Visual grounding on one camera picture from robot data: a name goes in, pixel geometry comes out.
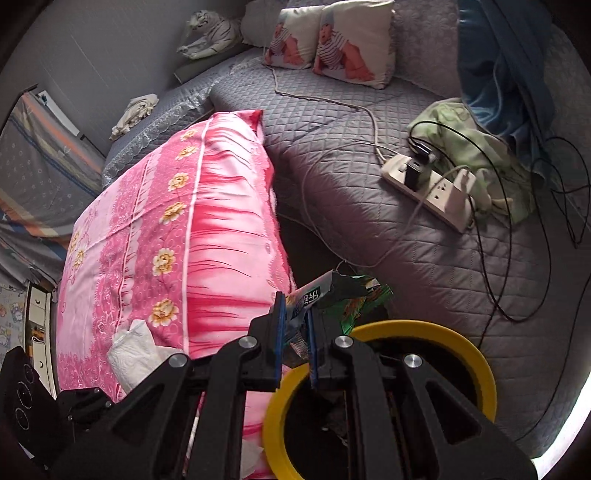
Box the baby print pillow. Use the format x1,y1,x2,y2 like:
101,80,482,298
312,1,396,89
263,5,324,69

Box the green cracker wrapper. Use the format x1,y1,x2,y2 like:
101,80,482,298
281,269,396,370

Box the white drawer cabinet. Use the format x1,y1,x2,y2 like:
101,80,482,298
25,283,57,398

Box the white power strip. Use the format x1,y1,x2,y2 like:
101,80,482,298
381,154,477,233

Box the baby print pillow right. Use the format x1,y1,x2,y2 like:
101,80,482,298
312,1,396,89

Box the crumpled cream cloth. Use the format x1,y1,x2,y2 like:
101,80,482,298
109,94,159,141

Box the pink floral bedsheet table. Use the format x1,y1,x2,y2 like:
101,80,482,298
55,109,297,480

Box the light green cloth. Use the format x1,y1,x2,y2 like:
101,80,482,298
408,98,536,225

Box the blue curtain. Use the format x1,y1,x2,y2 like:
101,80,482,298
458,0,555,178

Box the white tiger plush toy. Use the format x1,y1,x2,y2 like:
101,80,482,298
176,10,242,60

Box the baby print pillow left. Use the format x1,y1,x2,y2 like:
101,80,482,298
263,5,324,69

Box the twisted white tissue paper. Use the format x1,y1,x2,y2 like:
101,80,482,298
107,319,181,394

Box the white cable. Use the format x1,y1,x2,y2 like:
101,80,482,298
267,64,472,271

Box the grey bolster pillow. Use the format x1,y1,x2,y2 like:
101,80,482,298
173,43,250,84

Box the yellow rimmed trash bin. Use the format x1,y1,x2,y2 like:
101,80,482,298
261,319,499,480

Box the striped grey hanging sheet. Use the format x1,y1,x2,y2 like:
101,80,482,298
1,92,104,285

